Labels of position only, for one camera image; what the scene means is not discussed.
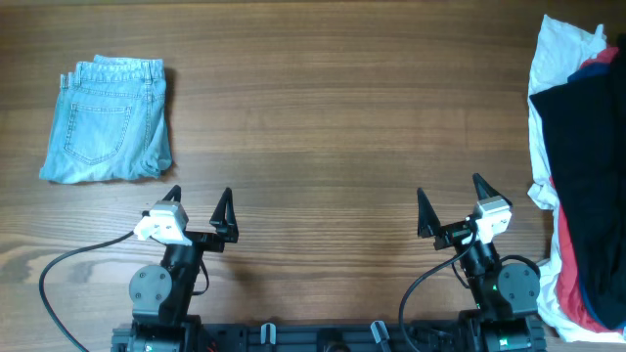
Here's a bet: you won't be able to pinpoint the white garment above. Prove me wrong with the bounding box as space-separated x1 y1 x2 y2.
528 16 625 344

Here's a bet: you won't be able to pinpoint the navy blue garment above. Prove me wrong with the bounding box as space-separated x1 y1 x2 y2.
567 63 610 83

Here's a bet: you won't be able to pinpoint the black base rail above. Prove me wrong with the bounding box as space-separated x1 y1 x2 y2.
111 320 547 352

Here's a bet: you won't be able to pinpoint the folded light blue jeans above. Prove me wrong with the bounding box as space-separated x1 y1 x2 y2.
39 55 173 184

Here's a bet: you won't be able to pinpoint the black cable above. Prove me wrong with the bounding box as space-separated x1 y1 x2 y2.
398 219 479 352
38 229 137 352

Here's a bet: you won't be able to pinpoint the red garment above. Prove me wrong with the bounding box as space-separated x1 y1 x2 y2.
556 47 619 333

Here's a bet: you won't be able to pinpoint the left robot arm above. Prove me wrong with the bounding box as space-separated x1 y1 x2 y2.
112 186 239 352

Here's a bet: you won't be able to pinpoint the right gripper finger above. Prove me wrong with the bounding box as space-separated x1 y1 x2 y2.
472 173 512 205
417 188 441 239

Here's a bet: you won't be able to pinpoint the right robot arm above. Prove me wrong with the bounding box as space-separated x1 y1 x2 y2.
412 173 545 351

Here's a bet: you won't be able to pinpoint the left black cable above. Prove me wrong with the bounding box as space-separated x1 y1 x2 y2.
38 229 137 352

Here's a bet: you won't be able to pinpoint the right black cable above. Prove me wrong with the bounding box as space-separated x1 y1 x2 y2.
398 219 479 352

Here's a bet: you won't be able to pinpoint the black shorts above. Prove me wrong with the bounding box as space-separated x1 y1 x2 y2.
530 35 625 330

